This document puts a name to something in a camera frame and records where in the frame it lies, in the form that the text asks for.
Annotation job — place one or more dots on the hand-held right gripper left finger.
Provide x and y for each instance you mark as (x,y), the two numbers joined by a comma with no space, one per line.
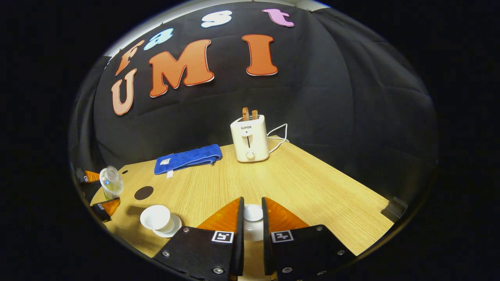
(239,242)

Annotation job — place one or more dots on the black table edge clamp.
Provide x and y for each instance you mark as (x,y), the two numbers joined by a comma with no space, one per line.
(394,208)

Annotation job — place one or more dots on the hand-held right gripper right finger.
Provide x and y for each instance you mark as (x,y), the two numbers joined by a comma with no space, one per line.
(266,242)

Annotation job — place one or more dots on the white teacup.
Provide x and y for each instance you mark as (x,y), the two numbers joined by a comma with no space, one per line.
(155,216)

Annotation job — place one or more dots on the black backdrop cloth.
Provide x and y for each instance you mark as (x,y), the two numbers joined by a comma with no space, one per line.
(351,97)

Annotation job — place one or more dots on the clear water bottle green label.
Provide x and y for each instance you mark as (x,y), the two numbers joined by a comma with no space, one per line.
(111,181)

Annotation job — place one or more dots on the white toaster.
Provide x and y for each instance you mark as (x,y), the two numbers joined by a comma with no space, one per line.
(250,140)

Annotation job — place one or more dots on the dark round coaster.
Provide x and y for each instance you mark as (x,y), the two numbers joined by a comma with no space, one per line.
(143,192)

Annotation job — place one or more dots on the folded blue towel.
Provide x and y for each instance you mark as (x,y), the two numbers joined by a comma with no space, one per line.
(187,158)

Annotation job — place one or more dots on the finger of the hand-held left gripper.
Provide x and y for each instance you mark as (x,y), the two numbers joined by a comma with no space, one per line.
(91,177)
(108,207)

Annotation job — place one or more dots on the white saucer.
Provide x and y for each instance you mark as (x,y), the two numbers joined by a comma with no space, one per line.
(176,227)

